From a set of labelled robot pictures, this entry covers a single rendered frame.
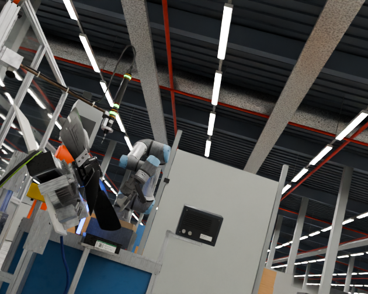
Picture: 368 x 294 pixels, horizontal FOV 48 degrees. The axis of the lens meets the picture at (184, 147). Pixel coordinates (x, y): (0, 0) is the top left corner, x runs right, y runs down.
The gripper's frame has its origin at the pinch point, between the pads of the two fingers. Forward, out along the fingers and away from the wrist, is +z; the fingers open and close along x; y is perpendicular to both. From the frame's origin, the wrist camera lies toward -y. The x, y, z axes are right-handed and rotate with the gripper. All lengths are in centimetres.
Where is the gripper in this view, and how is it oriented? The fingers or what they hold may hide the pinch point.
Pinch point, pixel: (121, 210)
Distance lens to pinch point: 233.1
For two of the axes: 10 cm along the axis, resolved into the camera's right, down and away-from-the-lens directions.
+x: 1.0, -2.8, -9.5
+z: -5.7, 7.7, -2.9
